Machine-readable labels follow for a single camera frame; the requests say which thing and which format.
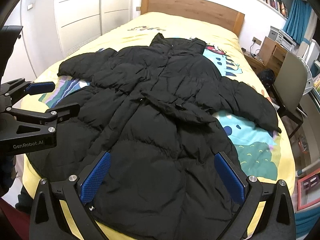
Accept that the black puffer coat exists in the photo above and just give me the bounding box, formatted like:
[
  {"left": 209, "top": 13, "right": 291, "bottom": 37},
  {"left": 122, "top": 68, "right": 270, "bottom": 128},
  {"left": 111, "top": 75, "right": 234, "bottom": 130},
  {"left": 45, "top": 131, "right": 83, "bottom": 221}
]
[{"left": 28, "top": 34, "right": 279, "bottom": 239}]

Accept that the pink framed picture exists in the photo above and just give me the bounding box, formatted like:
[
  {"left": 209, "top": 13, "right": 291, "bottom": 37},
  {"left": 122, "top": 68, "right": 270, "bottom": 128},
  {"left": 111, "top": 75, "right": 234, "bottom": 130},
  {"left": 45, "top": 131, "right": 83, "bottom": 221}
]
[{"left": 297, "top": 168, "right": 319, "bottom": 210}]

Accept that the white door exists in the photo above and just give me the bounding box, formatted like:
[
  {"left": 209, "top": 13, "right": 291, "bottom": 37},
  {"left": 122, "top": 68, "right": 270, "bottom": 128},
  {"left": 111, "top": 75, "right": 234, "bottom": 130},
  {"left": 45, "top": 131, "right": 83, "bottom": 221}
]
[{"left": 20, "top": 0, "right": 63, "bottom": 77}]

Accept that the white wardrobe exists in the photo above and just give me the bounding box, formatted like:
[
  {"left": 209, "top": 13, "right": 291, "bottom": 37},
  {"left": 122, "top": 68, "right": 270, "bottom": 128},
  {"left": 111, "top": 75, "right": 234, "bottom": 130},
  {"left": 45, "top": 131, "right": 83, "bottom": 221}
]
[{"left": 54, "top": 0, "right": 131, "bottom": 57}]

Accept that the olive green chair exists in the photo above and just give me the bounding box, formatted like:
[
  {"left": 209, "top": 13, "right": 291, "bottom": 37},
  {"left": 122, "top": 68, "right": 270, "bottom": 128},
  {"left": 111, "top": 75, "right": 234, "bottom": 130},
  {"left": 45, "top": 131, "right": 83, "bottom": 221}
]
[{"left": 271, "top": 52, "right": 307, "bottom": 138}]

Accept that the wooden headboard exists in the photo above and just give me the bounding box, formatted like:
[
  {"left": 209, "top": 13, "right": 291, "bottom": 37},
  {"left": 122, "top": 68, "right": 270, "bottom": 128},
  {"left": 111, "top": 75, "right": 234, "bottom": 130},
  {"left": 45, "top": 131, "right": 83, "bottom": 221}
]
[{"left": 140, "top": 0, "right": 245, "bottom": 36}]

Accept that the wooden nightstand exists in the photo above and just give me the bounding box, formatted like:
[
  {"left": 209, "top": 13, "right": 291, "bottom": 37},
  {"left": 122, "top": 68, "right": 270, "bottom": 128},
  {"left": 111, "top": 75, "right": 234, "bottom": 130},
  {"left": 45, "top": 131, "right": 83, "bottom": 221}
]
[{"left": 244, "top": 37, "right": 288, "bottom": 76}]

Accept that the white printer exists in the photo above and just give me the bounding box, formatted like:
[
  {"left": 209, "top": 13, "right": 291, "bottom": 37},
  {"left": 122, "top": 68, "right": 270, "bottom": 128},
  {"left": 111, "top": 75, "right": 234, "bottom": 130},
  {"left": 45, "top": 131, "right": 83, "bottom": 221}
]
[{"left": 268, "top": 26, "right": 296, "bottom": 51}]

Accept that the teal curtain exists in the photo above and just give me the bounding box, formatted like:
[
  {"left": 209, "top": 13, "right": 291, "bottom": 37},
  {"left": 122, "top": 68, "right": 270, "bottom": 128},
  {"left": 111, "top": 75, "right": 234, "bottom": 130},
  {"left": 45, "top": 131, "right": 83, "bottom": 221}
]
[{"left": 283, "top": 0, "right": 312, "bottom": 44}]

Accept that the wall power socket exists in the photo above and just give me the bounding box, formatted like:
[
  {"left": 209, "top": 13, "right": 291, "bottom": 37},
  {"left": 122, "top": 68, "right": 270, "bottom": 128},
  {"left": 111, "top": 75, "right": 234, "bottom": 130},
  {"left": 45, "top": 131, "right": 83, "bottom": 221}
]
[{"left": 252, "top": 37, "right": 261, "bottom": 45}]

